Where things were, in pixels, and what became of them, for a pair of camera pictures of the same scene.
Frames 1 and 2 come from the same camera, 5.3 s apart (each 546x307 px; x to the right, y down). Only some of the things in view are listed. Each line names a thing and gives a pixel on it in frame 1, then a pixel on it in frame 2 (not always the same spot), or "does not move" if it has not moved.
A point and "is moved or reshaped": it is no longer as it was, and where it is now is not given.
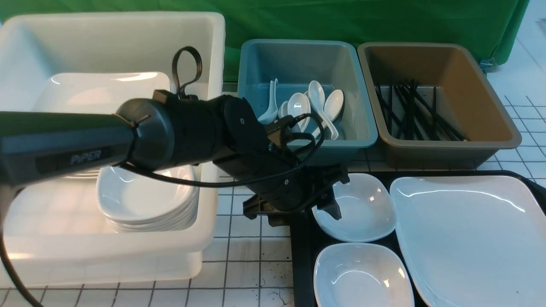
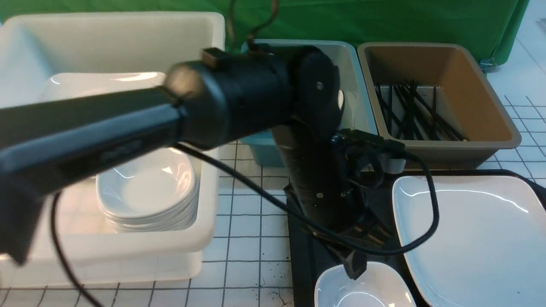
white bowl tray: (361, 275) is moved or reshaped
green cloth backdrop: (491, 27) does not move
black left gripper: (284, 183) → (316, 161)
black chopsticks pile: (408, 113) does not move
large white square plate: (473, 241) does not move
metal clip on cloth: (491, 65) does not move
